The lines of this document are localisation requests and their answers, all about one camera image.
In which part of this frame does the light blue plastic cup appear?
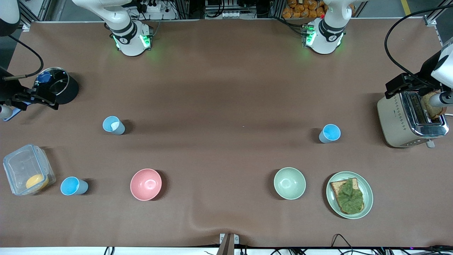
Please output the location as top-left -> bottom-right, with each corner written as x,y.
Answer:
319,124 -> 341,144
60,176 -> 89,196
102,116 -> 126,136

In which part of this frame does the glass lid blue knob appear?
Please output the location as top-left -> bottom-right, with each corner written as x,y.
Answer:
35,69 -> 68,97

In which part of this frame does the cream and chrome toaster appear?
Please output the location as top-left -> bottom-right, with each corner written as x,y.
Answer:
377,90 -> 450,148

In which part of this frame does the dark bread slice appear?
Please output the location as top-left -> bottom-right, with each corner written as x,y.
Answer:
423,91 -> 447,120

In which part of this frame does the clear plastic food container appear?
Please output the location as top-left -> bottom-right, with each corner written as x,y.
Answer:
3,143 -> 56,196

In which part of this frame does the orange round fruit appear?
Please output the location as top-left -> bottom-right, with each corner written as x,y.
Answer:
25,174 -> 49,191

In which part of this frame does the brown toast slice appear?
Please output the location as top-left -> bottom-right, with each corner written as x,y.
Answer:
330,178 -> 365,215

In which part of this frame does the green lettuce leaf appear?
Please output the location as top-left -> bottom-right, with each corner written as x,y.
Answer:
336,178 -> 364,215

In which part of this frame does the bag of orange buns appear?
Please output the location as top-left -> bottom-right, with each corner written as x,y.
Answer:
282,0 -> 356,19

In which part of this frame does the pink bowl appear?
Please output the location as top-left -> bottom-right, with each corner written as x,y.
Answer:
130,168 -> 162,201

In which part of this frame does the pale green plate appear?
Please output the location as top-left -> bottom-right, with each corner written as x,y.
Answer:
326,171 -> 374,220

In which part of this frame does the white socket board with plugs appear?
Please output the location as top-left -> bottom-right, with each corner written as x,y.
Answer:
136,0 -> 177,20

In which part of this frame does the pale green bowl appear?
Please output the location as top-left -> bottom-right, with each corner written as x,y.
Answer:
273,167 -> 306,200

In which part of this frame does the brown table cover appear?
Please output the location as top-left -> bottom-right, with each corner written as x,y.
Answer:
0,18 -> 453,248

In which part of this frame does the black pot blue handle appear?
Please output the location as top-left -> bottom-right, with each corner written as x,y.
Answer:
3,67 -> 79,122

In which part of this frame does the aluminium frame rail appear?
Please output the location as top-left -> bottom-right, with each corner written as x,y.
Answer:
424,0 -> 453,68
18,0 -> 48,32

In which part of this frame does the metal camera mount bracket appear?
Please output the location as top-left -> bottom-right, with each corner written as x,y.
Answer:
219,233 -> 239,255

